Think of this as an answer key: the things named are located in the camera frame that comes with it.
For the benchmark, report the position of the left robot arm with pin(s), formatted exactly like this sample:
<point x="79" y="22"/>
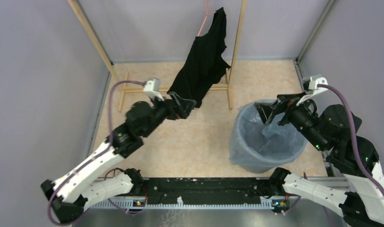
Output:
<point x="72" y="194"/>

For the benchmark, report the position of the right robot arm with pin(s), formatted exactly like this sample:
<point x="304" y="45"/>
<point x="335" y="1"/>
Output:
<point x="355" y="157"/>

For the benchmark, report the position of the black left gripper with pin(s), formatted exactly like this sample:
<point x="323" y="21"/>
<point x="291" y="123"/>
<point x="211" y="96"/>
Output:
<point x="178" y="107"/>

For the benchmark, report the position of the grey plastic trash bin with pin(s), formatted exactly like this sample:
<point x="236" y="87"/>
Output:
<point x="264" y="144"/>

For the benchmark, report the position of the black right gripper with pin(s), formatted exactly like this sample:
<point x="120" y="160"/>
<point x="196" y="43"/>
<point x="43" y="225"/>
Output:
<point x="267" y="110"/>

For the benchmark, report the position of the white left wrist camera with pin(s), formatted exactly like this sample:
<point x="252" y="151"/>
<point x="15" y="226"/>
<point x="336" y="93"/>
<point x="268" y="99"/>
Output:
<point x="151" y="89"/>

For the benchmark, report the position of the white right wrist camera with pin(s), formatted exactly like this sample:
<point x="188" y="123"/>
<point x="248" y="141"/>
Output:
<point x="313" y="88"/>

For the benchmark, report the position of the black t-shirt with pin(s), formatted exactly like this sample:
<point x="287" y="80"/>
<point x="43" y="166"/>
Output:
<point x="204" y="65"/>

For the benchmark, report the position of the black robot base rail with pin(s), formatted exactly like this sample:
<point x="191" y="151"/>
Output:
<point x="209" y="192"/>

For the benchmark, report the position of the light blue trash bag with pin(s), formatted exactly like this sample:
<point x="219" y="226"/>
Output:
<point x="267" y="137"/>

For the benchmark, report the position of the wooden clothes rack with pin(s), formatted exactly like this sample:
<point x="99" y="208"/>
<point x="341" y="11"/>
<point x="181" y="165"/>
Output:
<point x="78" y="11"/>

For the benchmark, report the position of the pink clothes hanger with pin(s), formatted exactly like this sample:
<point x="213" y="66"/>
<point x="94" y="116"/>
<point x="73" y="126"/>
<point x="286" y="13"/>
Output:
<point x="207" y="14"/>

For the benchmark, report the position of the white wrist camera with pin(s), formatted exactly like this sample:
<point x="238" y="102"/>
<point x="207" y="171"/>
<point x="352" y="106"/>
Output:
<point x="313" y="88"/>
<point x="151" y="89"/>

